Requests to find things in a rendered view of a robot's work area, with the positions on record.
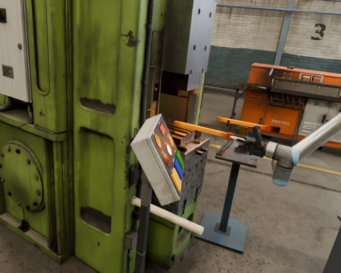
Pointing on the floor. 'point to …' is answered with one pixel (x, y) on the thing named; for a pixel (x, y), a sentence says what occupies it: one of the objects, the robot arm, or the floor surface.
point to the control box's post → (145, 201)
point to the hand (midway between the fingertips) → (232, 135)
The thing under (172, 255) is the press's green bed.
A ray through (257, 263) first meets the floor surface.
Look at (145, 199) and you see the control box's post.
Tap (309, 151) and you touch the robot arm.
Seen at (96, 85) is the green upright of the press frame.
